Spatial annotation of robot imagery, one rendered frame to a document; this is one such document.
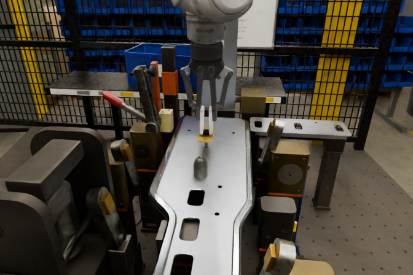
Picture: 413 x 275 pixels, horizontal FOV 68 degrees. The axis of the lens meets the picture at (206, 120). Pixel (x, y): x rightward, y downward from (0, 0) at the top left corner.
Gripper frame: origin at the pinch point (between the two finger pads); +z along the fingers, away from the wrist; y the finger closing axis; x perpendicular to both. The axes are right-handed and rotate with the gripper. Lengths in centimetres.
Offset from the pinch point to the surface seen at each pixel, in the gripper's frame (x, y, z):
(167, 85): 27.9, -16.5, 0.7
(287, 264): -42.8, 14.8, -1.1
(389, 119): 233, 167, 102
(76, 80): 41, -57, 5
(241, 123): 15.2, 9.3, 7.8
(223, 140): 3.8, 4.4, 7.8
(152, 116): -2.2, -13.5, -1.3
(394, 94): 237, 167, 76
